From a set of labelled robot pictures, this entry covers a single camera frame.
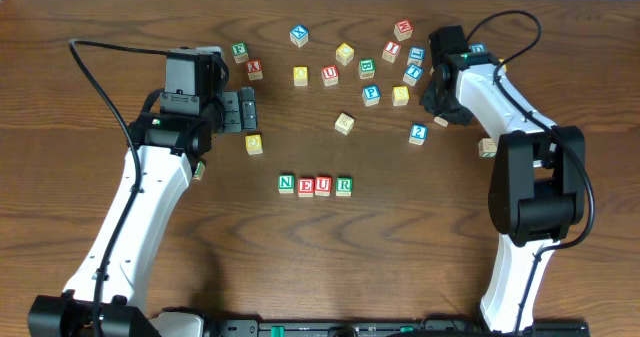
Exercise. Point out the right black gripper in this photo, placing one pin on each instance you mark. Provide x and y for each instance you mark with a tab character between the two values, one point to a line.
445	109

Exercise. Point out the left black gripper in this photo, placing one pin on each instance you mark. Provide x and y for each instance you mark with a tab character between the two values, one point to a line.
232	110

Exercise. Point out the red i block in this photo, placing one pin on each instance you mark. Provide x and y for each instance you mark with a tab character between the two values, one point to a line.
440	121
391	51

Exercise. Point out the yellow S block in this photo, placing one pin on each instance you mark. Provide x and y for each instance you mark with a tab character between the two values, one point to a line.
400	96

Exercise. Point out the blue P block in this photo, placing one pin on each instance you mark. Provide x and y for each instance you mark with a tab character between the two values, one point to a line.
371	95

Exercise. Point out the green N block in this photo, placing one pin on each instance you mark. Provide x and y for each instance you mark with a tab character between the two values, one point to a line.
286	183

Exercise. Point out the red E block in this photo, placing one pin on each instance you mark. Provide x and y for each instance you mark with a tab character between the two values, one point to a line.
306	187

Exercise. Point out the red u block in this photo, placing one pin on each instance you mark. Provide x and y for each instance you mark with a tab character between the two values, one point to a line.
323	186
330	75

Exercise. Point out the green R block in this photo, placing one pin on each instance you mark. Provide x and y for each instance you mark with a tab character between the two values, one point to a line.
344	186

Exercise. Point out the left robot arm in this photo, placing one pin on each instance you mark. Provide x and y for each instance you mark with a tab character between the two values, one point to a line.
166	143

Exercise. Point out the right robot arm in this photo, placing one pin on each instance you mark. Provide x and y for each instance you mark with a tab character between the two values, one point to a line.
536	191

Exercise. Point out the blue T block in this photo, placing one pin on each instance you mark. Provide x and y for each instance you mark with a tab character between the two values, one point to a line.
412	74

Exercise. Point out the blue 2 block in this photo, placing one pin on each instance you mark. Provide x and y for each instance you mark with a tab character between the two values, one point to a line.
418	134

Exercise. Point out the green F block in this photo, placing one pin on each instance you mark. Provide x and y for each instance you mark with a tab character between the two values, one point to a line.
240	52

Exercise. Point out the blue L block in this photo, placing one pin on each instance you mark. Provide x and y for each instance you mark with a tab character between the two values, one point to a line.
416	55

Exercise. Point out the yellow block near left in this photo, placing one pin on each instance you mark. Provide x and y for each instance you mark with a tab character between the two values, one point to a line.
254	145

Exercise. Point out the yellow block centre left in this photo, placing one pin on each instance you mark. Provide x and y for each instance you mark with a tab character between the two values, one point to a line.
300	76

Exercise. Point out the blue D block upper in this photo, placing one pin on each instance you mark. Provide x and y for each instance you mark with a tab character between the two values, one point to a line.
477	48

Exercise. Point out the plain L block green 7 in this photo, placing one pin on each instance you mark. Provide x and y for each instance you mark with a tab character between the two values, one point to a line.
487	148

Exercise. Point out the yellow B block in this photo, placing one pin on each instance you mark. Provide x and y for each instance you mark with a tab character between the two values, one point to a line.
503	65

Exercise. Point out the red H block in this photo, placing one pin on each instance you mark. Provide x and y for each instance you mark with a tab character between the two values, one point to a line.
403	30

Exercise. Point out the green B block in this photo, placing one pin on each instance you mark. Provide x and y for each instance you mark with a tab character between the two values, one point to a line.
366	68

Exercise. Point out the blue X block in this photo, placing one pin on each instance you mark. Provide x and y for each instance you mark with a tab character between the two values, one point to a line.
299	35

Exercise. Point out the green J block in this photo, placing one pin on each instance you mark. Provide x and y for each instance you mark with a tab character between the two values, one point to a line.
199	171

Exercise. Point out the plain K block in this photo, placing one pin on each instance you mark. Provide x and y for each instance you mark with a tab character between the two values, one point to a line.
344	123

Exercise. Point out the yellow block top centre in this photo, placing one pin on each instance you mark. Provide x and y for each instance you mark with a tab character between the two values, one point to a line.
344	54

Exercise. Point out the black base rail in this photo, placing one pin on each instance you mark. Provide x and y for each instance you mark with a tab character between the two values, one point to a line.
375	328

